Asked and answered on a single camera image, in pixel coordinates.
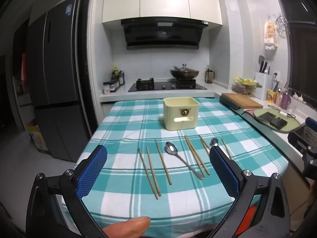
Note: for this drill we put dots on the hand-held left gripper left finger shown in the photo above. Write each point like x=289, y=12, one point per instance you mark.
x=92, y=171

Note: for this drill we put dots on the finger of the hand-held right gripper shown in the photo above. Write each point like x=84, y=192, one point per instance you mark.
x=311, y=123
x=303, y=141

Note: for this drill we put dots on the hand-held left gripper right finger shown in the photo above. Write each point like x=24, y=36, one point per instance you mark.
x=224, y=172

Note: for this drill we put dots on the small metal spoon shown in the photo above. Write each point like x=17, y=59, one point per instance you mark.
x=214, y=142

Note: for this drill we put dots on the large metal spoon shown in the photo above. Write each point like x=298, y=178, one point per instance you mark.
x=171, y=148

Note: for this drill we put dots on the cream plastic utensil holder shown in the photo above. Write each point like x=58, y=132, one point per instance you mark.
x=180, y=116

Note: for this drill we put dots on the person's left hand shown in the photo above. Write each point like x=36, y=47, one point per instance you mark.
x=128, y=226

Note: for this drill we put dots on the green dish mat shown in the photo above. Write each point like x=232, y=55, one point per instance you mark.
x=292, y=122

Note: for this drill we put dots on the small glass cup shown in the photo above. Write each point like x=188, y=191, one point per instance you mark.
x=291, y=108

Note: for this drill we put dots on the garlic bulbs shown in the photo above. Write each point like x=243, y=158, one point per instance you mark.
x=299, y=98

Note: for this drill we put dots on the black square dish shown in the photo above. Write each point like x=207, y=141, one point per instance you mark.
x=278, y=123
x=265, y=117

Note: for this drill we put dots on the purple bottle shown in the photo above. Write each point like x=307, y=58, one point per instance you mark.
x=286, y=100

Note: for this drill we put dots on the yellow packet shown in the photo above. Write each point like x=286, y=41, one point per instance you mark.
x=271, y=96

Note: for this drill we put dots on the white knife block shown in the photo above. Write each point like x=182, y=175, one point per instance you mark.
x=263, y=84

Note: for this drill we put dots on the teal checked tablecloth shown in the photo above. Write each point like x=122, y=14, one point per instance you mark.
x=128, y=119

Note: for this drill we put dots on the cardboard box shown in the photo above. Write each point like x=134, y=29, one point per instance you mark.
x=37, y=136

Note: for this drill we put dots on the dark grey tray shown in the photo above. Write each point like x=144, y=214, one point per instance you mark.
x=227, y=103

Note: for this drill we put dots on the wooden cutting board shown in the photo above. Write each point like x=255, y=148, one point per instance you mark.
x=241, y=100

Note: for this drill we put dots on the plastic bag of produce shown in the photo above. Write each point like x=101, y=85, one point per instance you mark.
x=245, y=85

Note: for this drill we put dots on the white printed jar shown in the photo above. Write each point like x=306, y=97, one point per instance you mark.
x=106, y=88

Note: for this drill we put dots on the dark grey refrigerator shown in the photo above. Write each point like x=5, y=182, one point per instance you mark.
x=59, y=79

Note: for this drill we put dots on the hanging printed cloth holder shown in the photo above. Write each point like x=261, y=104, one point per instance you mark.
x=270, y=33

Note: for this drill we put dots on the sauce bottles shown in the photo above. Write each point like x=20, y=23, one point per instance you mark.
x=118, y=75

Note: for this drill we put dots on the hanging metal trivet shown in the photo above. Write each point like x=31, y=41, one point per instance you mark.
x=281, y=24

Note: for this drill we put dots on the black gas stove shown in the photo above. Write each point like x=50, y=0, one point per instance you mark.
x=161, y=86

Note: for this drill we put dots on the wok with glass lid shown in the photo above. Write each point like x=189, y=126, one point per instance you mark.
x=184, y=73

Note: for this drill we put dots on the dark storage shelf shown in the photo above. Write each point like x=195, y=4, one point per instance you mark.
x=21, y=62

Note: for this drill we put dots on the black range hood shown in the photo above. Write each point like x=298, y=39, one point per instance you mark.
x=163, y=33

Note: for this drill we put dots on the white wall cabinets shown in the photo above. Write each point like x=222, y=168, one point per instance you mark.
x=161, y=0

